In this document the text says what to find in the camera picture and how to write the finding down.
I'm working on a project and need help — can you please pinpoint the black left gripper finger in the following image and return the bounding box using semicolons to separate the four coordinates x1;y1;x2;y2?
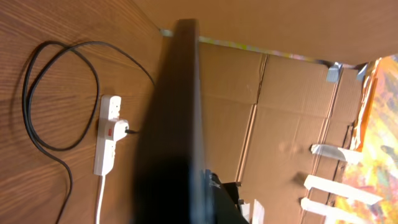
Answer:
205;169;249;224

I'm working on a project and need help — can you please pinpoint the blue Galaxy smartphone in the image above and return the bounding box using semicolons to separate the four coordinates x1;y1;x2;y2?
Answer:
132;19;213;224

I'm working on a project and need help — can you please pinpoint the black charger cable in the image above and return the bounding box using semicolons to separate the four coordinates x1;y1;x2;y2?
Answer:
21;40;156;224

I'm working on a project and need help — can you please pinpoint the white charger plug adapter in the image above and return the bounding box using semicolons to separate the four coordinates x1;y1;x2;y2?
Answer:
104;119;129;142

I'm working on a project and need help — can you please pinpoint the white tape strip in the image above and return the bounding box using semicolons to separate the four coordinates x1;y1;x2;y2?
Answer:
303;175;383;205
300;197;369;224
310;144;363;164

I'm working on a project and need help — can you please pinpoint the white power strip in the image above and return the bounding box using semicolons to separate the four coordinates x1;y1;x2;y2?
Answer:
93;95;121;176

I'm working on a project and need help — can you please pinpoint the brown cardboard wall panel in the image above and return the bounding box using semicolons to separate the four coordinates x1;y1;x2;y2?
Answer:
199;44;363;223

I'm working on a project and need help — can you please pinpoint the white power strip cord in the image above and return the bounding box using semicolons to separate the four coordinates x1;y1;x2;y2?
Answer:
95;174;106;224

